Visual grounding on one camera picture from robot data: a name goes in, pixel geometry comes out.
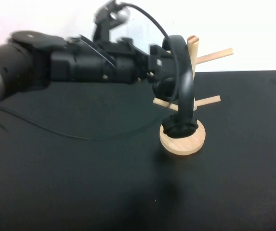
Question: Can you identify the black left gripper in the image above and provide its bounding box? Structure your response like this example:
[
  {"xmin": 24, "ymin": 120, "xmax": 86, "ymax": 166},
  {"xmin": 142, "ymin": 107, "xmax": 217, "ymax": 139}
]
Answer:
[{"xmin": 115, "ymin": 37, "xmax": 177, "ymax": 85}]

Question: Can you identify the black over-ear headphones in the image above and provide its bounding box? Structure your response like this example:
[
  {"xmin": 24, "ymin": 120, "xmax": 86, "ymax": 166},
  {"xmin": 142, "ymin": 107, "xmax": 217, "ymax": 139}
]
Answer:
[{"xmin": 152, "ymin": 35, "xmax": 198, "ymax": 139}]

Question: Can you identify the wooden peg tree stand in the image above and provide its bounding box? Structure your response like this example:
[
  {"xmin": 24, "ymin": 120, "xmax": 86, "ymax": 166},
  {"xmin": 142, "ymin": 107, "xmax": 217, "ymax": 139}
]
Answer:
[{"xmin": 153, "ymin": 35, "xmax": 234, "ymax": 156}]

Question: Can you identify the black camera cable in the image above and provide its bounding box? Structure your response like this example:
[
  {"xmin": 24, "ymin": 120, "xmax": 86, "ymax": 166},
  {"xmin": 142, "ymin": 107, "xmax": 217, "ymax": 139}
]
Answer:
[{"xmin": 0, "ymin": 1, "xmax": 180, "ymax": 141}]

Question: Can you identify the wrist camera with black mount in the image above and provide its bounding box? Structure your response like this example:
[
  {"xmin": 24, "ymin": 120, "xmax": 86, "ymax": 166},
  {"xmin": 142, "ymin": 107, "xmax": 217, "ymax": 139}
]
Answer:
[{"xmin": 93, "ymin": 0, "xmax": 131, "ymax": 44}]

